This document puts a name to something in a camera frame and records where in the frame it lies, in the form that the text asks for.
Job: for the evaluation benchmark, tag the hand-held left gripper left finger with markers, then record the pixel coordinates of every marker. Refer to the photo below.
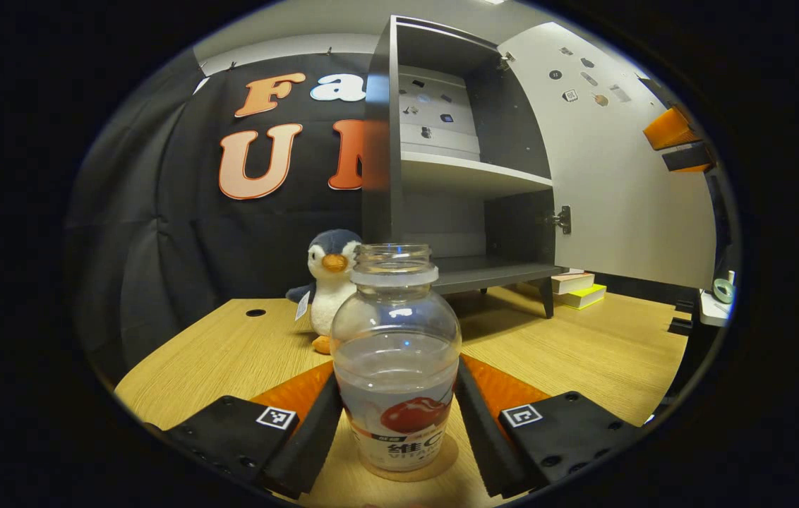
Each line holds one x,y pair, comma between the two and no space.
311,430

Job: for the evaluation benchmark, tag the white cabinet door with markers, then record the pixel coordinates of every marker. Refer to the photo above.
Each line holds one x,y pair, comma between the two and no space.
618,197

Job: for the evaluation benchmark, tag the black table grommet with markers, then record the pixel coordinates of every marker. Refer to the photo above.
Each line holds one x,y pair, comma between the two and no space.
255,312

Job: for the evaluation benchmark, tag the grey tape roll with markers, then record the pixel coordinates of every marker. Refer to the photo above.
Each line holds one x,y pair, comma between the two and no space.
723,290

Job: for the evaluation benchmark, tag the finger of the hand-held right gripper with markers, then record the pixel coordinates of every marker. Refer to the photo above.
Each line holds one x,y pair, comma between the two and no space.
689,159
669,128

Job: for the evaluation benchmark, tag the penguin plush toy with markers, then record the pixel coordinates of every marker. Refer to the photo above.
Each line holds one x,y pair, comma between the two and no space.
329,289

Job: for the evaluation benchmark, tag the black backdrop cloth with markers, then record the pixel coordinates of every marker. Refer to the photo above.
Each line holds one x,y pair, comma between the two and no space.
159,247

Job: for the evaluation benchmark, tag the brown cover book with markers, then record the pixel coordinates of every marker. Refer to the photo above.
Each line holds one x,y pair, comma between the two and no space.
572,282

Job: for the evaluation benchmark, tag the clear plastic bottle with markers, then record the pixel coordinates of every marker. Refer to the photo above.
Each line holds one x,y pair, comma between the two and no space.
396,353

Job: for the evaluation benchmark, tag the yellow book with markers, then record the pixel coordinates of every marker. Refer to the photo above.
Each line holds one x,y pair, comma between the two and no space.
586,296

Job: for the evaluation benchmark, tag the dark grey cabinet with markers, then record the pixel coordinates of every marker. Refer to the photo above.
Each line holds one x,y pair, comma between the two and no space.
378,176

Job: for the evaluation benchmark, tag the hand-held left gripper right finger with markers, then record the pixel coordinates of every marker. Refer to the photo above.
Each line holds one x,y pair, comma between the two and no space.
484,437

